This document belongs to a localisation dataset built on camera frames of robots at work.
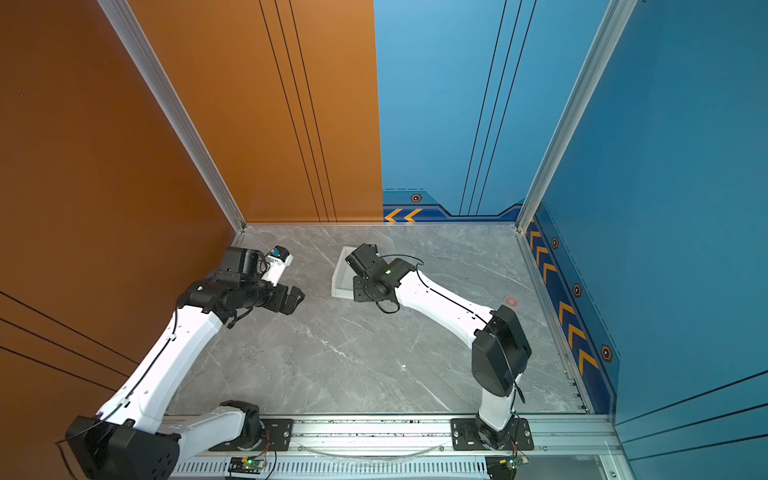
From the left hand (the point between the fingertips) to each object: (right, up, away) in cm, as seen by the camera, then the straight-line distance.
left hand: (287, 286), depth 78 cm
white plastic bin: (+10, 0, +24) cm, 26 cm away
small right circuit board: (+56, -40, -9) cm, 70 cm away
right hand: (+19, -2, +5) cm, 19 cm away
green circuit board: (-7, -42, -8) cm, 43 cm away
